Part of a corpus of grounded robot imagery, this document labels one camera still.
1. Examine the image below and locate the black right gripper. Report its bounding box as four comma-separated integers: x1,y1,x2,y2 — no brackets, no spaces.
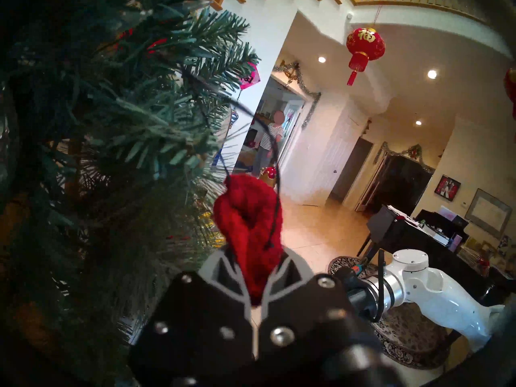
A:
342,283,376,322

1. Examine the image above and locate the black framed red picture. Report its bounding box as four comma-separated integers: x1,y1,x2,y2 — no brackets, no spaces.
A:
435,175,461,199

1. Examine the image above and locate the black double door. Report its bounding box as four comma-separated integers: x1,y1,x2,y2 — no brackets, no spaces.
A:
377,152,434,213

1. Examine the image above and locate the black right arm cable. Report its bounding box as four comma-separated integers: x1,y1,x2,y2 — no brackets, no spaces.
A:
373,249,387,322

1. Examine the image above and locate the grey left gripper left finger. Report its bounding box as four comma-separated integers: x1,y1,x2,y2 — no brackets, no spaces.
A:
127,248,255,367

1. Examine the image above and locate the silver tinsel door garland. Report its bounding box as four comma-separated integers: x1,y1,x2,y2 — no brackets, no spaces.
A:
272,60,322,129

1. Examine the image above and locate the white glass door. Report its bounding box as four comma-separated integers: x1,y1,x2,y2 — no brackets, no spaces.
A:
278,100,305,177

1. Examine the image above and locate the grey framed picture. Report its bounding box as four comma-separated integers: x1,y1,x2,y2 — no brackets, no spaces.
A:
470,189,512,239

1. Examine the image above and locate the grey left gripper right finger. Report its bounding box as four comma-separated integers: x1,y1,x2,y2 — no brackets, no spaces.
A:
257,248,388,375

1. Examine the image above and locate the green pine garland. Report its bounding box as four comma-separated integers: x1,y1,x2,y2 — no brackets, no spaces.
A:
0,0,258,387

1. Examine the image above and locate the red knitted mitten ornament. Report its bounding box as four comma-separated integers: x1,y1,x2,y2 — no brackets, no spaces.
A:
213,104,285,306

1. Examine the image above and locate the person in striped shirt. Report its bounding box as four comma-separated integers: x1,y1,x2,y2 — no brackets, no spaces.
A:
252,110,287,177

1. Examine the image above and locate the black piano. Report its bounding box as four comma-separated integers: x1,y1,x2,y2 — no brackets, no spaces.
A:
357,205,470,270

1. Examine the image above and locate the red paper lantern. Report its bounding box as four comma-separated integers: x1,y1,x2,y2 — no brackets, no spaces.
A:
346,27,385,86

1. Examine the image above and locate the blue vase tassel hanging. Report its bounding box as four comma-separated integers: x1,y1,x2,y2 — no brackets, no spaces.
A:
212,90,240,165

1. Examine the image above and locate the round patterned rug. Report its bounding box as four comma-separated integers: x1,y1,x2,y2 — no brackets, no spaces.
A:
329,256,460,368

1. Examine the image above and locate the red diamond fu sign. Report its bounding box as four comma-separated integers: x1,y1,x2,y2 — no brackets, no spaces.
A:
238,62,260,90

